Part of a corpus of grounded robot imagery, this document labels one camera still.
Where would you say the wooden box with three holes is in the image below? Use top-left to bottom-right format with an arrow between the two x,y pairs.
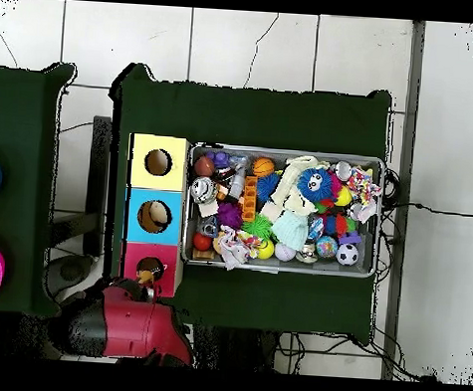
118,131 -> 192,299

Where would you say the clear mesh bin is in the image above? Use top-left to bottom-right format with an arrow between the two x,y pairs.
180,140 -> 386,279

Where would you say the purple spiky toy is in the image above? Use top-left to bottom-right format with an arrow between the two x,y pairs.
215,200 -> 245,231

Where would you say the silver drink can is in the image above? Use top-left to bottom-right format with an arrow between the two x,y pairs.
188,175 -> 219,205

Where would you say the orange plastic block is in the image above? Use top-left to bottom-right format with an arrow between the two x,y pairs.
241,174 -> 260,224

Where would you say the brown football toy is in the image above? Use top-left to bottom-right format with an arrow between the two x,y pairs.
192,154 -> 217,178

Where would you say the blue spiky ball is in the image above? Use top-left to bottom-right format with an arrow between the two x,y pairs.
254,170 -> 282,205

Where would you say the orange basketball toy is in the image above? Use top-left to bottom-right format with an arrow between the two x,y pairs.
252,155 -> 277,179

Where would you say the cream muslin cloth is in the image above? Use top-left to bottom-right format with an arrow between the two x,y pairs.
258,152 -> 332,226

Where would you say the globe print ball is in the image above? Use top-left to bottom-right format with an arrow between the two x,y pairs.
315,235 -> 340,260

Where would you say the blue fuzzy ball with eyes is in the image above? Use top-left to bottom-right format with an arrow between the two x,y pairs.
295,165 -> 337,205

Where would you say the black and white soccer ball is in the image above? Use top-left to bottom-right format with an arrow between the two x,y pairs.
334,243 -> 360,267

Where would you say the dark green tablecloth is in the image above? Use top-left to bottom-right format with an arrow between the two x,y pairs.
94,62 -> 394,344
0,59 -> 80,319

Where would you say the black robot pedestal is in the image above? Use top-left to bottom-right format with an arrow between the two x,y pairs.
191,324 -> 281,373

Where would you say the black cable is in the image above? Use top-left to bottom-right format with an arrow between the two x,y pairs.
380,167 -> 473,218

